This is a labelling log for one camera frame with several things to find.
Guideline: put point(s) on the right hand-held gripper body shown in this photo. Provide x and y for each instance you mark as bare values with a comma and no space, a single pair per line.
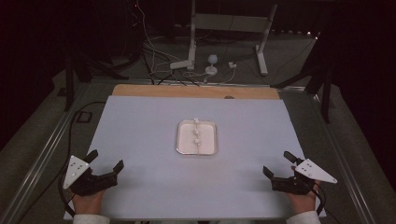
303,177

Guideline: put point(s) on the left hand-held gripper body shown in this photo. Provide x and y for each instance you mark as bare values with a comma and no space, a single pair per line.
88,182

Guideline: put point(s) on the person's left hand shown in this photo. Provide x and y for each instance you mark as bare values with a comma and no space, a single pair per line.
87,202

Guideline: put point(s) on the person's right hand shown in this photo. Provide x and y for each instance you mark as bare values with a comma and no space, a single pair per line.
301,202

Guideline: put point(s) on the pale blue table mat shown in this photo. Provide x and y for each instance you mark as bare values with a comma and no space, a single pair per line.
149,155

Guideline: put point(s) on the black square floor plate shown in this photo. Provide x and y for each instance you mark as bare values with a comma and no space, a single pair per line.
84,116

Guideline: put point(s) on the white square tray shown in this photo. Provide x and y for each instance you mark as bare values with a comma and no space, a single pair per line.
188,140

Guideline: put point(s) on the skewer with white pieces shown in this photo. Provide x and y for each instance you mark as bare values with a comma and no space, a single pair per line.
196,141

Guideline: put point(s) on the black tripod stand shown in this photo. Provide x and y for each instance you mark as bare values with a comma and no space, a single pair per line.
77,67
322,77

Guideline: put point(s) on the wooden board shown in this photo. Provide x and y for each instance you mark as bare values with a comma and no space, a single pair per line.
174,91

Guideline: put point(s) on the white plug adapter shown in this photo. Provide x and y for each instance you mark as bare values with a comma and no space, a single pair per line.
232,65

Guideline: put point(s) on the white round desk lamp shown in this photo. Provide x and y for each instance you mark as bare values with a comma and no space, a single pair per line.
212,63

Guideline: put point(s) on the metal floor rail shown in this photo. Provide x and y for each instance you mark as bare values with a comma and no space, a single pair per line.
34,165
342,161

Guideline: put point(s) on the white metal stand frame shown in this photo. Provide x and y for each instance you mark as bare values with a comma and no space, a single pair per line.
230,22

